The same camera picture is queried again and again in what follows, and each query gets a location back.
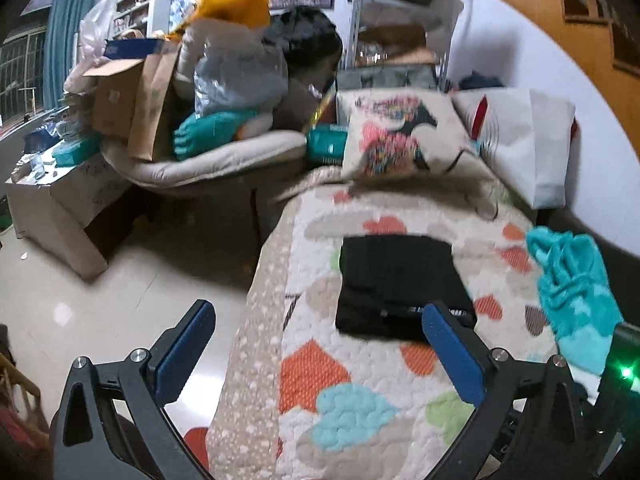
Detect teal box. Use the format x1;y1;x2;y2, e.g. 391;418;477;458
306;124;348;166

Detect black pants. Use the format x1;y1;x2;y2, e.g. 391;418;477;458
335;234;477;344

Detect orange slipper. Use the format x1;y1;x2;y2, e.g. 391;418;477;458
183;427;208;469

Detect brown cardboard box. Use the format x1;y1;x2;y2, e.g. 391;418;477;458
84;40;179;162

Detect wooden staircase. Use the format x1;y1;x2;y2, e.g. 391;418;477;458
502;0;639;150

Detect heart pattern quilt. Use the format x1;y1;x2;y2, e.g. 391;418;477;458
204;167;601;480

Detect clear plastic bag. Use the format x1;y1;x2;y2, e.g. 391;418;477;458
172;18;288;117

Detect teal curtain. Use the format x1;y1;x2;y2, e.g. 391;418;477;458
42;0;96;110

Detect teal plush toy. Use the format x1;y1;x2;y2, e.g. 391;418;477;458
172;110;272;160

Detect metal shelf rack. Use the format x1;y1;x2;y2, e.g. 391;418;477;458
342;0;463;90

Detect black bag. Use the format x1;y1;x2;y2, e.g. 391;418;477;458
262;6;343;92

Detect beige cushioned chair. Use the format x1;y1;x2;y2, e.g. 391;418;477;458
101;130;306;196

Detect floral bird cushion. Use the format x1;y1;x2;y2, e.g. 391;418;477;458
337;88;491;180

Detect teal fuzzy cloth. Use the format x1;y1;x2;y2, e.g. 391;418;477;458
526;226;624;375

